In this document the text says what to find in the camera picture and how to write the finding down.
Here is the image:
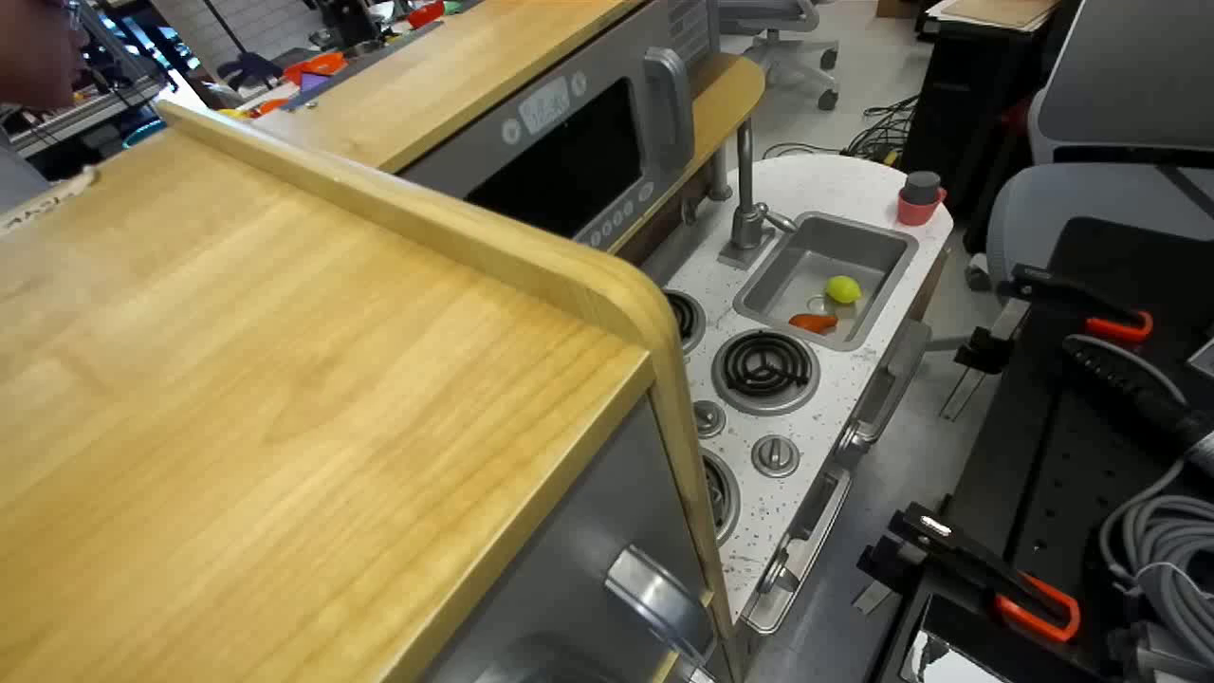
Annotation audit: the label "black perforated table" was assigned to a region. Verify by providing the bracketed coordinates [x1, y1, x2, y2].
[870, 211, 1214, 683]

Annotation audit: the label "grey toy oven handle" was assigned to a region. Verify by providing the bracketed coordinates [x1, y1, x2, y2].
[739, 314, 937, 636]

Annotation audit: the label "yellow toy lemon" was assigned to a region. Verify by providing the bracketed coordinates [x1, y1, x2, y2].
[823, 273, 870, 314]

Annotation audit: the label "black tool handle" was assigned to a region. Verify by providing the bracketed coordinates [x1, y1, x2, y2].
[1057, 331, 1214, 464]

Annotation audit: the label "grey cable bundle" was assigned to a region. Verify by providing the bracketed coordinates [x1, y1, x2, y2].
[1092, 488, 1214, 675]

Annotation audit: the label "black orange bar clamp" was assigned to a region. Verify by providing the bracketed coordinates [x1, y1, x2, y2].
[954, 258, 1156, 379]
[856, 502, 1088, 649]

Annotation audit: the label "grey wheeled office chair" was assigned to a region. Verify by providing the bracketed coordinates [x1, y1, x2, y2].
[719, 0, 847, 118]

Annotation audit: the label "person head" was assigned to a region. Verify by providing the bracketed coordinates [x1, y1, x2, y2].
[0, 0, 93, 121]

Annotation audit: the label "grey toy faucet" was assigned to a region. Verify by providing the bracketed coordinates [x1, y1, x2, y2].
[719, 126, 797, 268]

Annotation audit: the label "grey toy microwave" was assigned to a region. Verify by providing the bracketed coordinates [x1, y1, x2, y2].
[399, 0, 724, 258]

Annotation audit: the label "white speckled toy countertop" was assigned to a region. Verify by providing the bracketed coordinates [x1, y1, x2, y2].
[657, 149, 959, 627]

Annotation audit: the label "wooden toy kitchen cabinet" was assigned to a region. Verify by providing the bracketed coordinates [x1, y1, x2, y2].
[0, 97, 743, 683]

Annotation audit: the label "black toy stove burner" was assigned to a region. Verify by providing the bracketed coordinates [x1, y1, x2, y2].
[708, 328, 823, 419]
[700, 448, 743, 548]
[659, 283, 708, 357]

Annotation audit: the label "grey microwave door handle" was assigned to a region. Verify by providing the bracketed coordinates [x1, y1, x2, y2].
[638, 47, 700, 197]

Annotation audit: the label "large grey stove knob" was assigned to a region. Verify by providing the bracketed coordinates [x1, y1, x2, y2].
[746, 431, 805, 482]

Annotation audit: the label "black floor cables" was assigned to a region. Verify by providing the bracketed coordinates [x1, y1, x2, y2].
[764, 91, 923, 163]

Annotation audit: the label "red emergency stop button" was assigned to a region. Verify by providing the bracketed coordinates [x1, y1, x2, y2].
[893, 168, 954, 231]

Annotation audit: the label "orange toy vegetable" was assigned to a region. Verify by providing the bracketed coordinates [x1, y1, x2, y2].
[784, 309, 847, 343]

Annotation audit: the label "orange tool on bench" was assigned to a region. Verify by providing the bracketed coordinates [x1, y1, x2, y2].
[276, 47, 354, 91]

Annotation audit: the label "small grey stove knob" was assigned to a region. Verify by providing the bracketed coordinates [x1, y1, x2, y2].
[689, 400, 732, 444]

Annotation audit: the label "silver cabinet door handle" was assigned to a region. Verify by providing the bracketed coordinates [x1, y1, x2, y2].
[601, 543, 713, 663]

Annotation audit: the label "grey metal toy sink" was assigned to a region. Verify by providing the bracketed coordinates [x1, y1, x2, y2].
[727, 209, 923, 357]

